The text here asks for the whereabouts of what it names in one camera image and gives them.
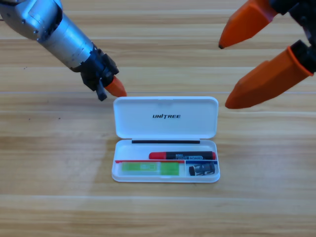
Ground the red and black whiteboard marker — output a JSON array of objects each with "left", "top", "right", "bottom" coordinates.
[{"left": 149, "top": 151, "right": 216, "bottom": 161}]

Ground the white Unitree pencil case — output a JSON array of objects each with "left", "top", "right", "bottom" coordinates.
[{"left": 111, "top": 96, "right": 220, "bottom": 184}]

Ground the small black eraser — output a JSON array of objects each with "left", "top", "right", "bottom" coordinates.
[{"left": 189, "top": 164, "right": 216, "bottom": 177}]

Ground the green and white pen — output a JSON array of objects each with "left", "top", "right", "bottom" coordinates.
[{"left": 121, "top": 161, "right": 180, "bottom": 176}]

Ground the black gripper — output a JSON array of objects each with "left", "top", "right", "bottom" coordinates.
[
  {"left": 218, "top": 0, "right": 316, "bottom": 110},
  {"left": 80, "top": 48, "right": 128, "bottom": 101}
]

